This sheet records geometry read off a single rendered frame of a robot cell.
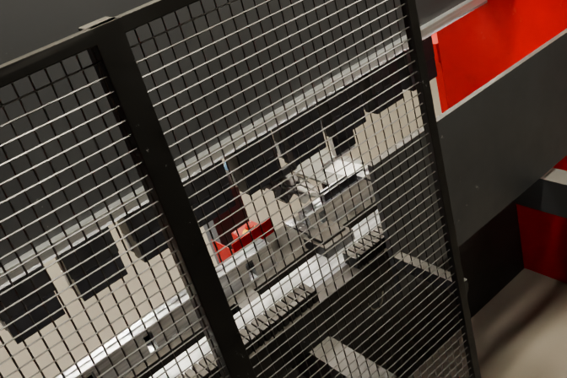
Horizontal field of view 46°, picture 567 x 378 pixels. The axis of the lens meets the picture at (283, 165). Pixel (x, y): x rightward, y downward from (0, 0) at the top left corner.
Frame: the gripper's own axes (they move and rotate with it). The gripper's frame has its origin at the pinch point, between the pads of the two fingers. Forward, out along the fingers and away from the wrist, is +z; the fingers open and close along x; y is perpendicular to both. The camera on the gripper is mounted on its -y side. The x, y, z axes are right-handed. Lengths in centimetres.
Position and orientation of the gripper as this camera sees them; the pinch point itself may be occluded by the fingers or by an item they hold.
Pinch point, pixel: (317, 193)
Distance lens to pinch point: 241.2
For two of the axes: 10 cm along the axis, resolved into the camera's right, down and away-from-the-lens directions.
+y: -2.3, 7.7, 6.0
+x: -3.5, 5.1, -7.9
